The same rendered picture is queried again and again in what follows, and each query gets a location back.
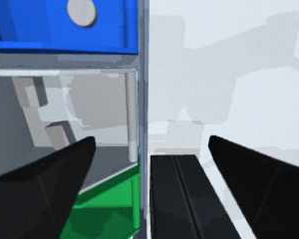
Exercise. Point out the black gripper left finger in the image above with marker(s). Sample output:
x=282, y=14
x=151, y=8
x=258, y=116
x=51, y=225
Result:
x=36, y=199

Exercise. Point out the green open bin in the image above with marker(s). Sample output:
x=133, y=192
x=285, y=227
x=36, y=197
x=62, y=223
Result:
x=113, y=216

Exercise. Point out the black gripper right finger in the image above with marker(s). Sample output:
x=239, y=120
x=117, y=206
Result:
x=266, y=189

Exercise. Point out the grey round disc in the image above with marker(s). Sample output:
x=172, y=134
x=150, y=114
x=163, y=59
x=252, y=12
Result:
x=83, y=12

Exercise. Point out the grey bin rack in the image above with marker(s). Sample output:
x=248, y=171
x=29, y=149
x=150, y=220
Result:
x=140, y=61

